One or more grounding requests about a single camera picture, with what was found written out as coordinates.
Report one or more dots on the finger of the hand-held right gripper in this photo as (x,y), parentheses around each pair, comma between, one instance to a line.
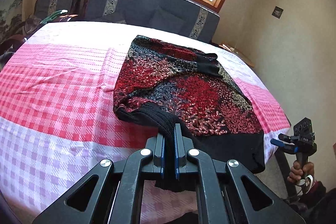
(278,142)
(286,137)

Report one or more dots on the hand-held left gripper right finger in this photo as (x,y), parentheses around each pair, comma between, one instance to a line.
(178,158)

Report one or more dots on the dark grey patterned sofa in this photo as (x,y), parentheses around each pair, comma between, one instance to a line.
(136,3)

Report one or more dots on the dark grey patterned armchair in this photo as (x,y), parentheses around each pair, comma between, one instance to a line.
(56,1)

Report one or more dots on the green plastic item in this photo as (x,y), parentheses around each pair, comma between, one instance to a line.
(53,16)

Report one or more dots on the pink checked sheet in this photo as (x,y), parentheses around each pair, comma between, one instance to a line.
(57,87)

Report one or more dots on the dark grey sofa cushion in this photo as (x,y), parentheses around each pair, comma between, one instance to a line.
(166,20)

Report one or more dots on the person's right hand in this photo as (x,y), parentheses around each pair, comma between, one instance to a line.
(295,171)

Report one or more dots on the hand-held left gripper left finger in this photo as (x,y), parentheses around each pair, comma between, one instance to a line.
(162,161)

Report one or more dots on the floral knit sweater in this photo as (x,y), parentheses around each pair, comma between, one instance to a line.
(189,90)

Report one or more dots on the person's right forearm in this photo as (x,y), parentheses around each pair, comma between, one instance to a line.
(317,203)

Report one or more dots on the dark wall switch plate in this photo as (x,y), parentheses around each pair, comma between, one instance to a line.
(277,12)

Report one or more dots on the small wooden side table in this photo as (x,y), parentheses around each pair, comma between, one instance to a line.
(239,54)

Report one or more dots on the painted folding screen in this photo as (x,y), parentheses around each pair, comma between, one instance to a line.
(11,11)

